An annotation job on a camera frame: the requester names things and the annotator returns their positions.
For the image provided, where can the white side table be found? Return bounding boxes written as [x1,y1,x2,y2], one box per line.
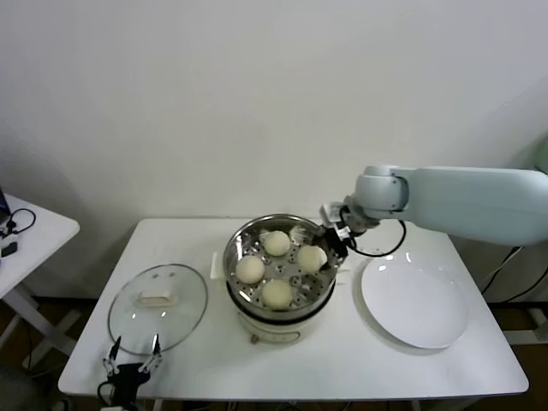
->
[0,192,82,372]

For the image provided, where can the black cable with adapter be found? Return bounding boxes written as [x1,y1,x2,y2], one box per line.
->
[479,244,548,306]

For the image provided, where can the black looped cable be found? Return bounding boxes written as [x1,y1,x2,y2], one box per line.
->
[5,207,38,237]

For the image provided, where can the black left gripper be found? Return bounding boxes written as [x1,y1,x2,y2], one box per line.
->
[102,335,164,406]

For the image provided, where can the white shelf rack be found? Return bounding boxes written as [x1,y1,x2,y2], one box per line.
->
[500,306,548,346]

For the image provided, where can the white electric cooker pot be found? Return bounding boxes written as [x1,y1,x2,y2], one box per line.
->
[211,251,354,346]

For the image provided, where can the open laptop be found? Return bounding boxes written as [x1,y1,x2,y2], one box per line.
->
[0,183,12,224]

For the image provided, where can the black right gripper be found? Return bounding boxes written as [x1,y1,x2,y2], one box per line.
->
[312,229,350,271]

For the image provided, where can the white steamed baozi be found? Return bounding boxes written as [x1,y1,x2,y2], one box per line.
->
[235,255,266,285]
[262,229,291,258]
[296,245,329,273]
[261,277,294,311]

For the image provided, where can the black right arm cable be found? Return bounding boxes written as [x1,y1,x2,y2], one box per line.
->
[346,219,407,258]

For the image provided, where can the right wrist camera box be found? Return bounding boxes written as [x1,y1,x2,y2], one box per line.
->
[319,203,344,227]

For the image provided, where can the white round plate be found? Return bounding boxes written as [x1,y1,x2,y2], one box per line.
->
[353,251,470,350]

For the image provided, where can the dark grey round object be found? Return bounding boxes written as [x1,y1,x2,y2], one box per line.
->
[0,365,45,411]

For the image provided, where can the glass lid with cream handle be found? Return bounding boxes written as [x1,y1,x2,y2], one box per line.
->
[106,263,210,355]

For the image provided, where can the left gripper wire bundle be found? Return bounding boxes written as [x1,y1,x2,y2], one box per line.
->
[97,379,116,406]

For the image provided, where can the steel steamer basket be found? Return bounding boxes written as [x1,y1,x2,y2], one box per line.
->
[223,212,341,317]

